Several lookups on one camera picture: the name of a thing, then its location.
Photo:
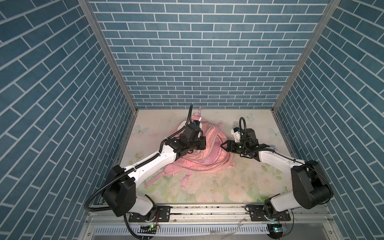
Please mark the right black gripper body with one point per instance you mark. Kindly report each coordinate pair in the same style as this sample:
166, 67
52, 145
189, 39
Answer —
239, 148

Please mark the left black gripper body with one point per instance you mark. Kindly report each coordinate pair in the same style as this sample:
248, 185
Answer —
199, 144

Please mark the pink student backpack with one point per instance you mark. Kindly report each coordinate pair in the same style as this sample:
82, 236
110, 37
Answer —
211, 160

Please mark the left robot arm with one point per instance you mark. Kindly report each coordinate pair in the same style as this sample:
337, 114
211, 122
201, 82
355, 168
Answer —
121, 195

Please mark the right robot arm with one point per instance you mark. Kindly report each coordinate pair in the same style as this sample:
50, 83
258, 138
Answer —
309, 185

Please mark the right small circuit board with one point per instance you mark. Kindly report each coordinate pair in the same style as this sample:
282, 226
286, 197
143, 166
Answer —
276, 231

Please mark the small circuit board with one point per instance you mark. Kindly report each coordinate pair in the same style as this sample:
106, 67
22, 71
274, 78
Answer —
147, 229
276, 231

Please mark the left small circuit board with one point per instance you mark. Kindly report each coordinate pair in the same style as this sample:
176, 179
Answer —
147, 229

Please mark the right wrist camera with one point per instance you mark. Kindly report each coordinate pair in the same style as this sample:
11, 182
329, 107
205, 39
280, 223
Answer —
237, 134

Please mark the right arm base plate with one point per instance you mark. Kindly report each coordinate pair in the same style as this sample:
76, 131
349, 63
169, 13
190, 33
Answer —
267, 213

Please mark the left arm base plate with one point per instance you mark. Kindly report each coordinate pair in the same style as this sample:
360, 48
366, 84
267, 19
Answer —
157, 214

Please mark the aluminium front rail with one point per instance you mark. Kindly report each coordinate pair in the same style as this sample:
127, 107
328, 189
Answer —
183, 220

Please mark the right corner aluminium post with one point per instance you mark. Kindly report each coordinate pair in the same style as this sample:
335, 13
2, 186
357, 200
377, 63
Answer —
318, 30

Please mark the corner aluminium post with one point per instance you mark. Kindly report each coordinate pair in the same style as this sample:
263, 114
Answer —
92, 20
318, 30

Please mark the left corner aluminium post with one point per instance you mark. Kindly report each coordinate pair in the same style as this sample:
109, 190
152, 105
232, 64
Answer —
92, 20

